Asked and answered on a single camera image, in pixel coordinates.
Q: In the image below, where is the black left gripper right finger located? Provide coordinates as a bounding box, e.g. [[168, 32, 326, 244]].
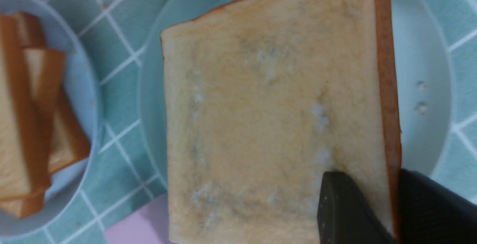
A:
[[399, 169, 477, 244]]

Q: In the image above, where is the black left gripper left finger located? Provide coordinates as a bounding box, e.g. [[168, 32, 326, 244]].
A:
[[317, 172, 396, 244]]

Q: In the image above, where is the toast slice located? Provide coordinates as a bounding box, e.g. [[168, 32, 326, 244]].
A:
[[0, 88, 91, 219], [161, 0, 401, 244], [23, 48, 66, 154], [0, 15, 51, 200]]

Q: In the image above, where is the grey centre plate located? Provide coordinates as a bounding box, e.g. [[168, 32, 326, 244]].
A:
[[138, 0, 454, 187]]

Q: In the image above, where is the pink block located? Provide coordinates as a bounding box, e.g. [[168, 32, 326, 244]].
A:
[[104, 193, 172, 244]]

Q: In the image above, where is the green checked tablecloth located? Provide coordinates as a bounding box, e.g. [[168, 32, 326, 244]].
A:
[[1, 0, 476, 244]]

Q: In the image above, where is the grey plate with toast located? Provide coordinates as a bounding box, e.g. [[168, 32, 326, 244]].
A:
[[1, 0, 102, 241]]

